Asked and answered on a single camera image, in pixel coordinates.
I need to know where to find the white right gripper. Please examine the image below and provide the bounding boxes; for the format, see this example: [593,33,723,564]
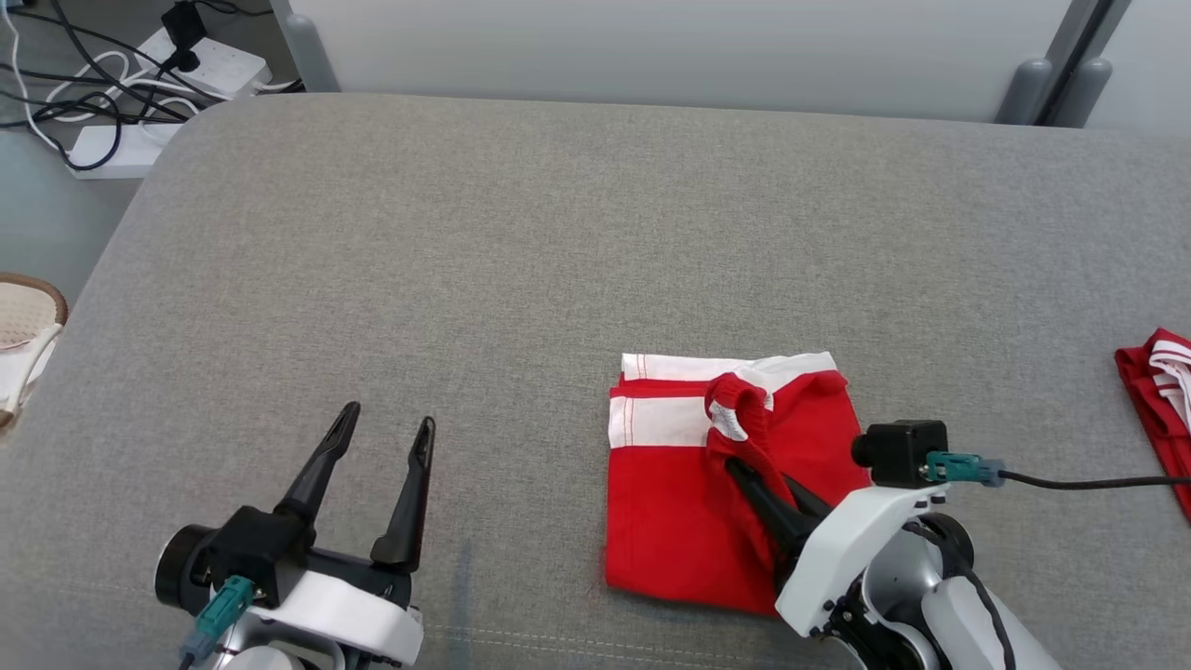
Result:
[724,456,976,670]

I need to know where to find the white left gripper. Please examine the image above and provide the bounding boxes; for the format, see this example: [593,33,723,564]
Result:
[153,401,436,670]

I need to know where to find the red white-striped shorts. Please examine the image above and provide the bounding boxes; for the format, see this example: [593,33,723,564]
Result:
[605,352,871,617]

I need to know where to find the red white-sleeved t-shirt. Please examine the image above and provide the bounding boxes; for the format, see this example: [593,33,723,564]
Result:
[1115,328,1191,522]

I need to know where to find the beige brown-edged sandal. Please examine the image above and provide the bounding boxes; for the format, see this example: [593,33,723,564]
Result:
[0,273,70,429]

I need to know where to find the wide white partition panel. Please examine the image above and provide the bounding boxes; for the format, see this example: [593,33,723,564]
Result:
[288,0,1076,124]

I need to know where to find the black power adapter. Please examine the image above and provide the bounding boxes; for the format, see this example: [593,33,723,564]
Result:
[160,0,209,74]

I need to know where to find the narrow white partition panel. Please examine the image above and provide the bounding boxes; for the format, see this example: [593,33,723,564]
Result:
[1084,0,1191,136]

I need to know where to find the teal-plug black left camera cable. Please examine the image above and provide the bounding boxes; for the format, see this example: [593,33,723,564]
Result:
[179,575,258,670]

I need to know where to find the teal-plug black camera cable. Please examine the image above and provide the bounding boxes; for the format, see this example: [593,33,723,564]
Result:
[925,450,1191,492]
[179,575,258,670]

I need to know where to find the teal-plug black right camera cable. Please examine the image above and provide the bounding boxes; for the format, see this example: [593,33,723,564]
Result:
[925,450,1191,492]

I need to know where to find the black looped cable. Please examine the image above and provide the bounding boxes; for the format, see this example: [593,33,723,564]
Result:
[0,65,201,174]

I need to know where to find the grey single-foot partition post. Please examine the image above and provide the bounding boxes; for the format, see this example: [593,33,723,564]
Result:
[268,0,341,94]

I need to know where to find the grey double-foot partition post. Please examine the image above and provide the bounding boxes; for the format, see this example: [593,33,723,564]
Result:
[994,0,1134,129]

